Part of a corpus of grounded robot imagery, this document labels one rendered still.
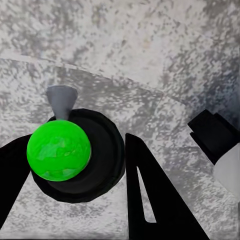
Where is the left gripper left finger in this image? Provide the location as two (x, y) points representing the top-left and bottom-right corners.
(0, 134), (32, 230)

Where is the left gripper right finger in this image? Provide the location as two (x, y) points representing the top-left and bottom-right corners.
(125, 133), (210, 240)

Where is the insectifuge atomizer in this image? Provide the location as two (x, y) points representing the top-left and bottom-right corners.
(26, 85), (126, 204)

